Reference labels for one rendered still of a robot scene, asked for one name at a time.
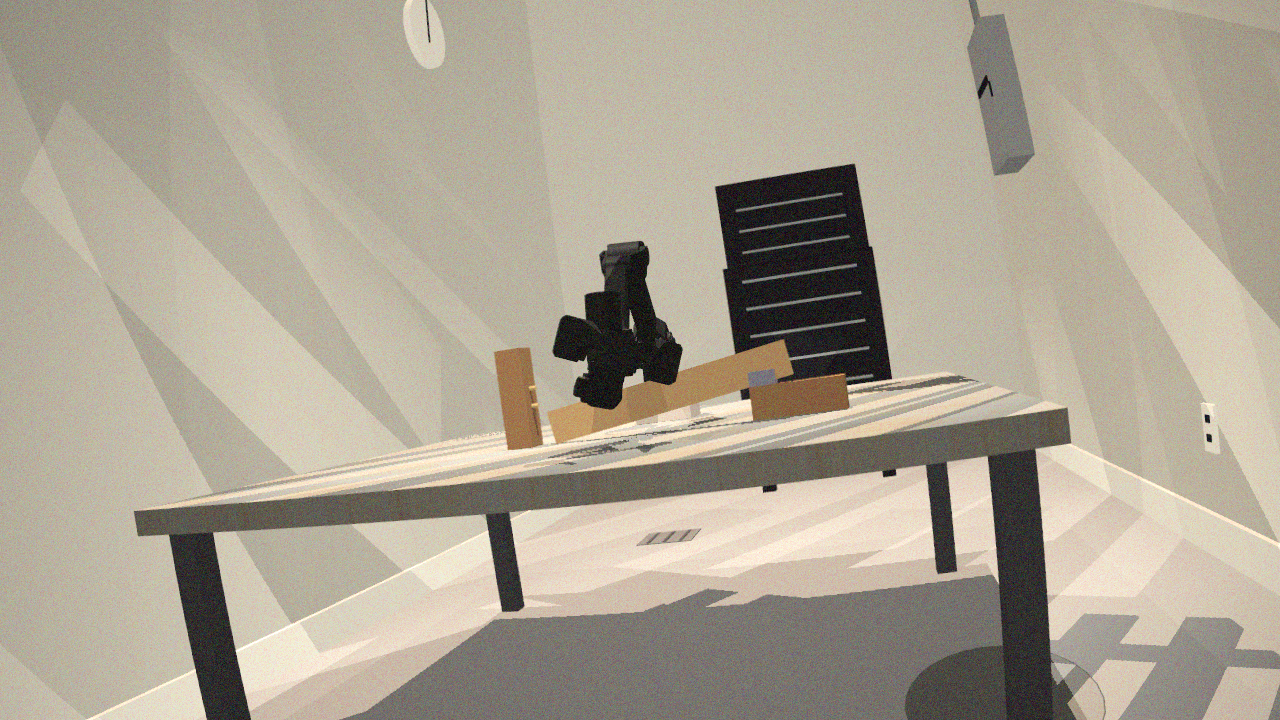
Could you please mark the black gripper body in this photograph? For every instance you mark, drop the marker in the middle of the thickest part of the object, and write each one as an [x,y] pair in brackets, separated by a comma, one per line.
[615,352]

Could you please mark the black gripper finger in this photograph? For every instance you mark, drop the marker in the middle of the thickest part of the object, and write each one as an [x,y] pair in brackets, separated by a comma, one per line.
[586,330]
[660,359]

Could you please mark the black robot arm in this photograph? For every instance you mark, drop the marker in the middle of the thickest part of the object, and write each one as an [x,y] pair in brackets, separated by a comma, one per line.
[624,266]

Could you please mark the long wooden rail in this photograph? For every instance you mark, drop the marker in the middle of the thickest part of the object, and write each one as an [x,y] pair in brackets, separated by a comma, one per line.
[693,385]

